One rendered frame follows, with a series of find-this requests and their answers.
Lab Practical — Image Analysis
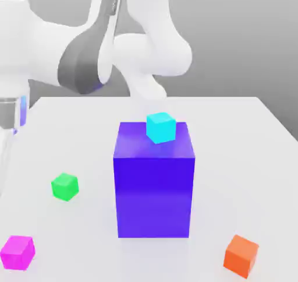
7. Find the small orange cube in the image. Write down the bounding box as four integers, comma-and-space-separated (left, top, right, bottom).
223, 234, 260, 280

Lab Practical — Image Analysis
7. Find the small cyan cube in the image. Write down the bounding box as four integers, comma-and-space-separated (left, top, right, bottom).
146, 112, 177, 145

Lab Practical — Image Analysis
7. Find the small green cube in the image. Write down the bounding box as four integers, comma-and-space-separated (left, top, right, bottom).
51, 172, 80, 202

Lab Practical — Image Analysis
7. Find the small magenta cube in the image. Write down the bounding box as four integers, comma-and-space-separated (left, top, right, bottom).
0, 235, 36, 272

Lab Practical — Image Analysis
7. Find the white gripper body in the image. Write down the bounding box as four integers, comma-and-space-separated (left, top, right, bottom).
0, 128, 15, 197

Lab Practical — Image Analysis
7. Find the large purple box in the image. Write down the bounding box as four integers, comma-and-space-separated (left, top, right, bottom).
113, 121, 196, 239

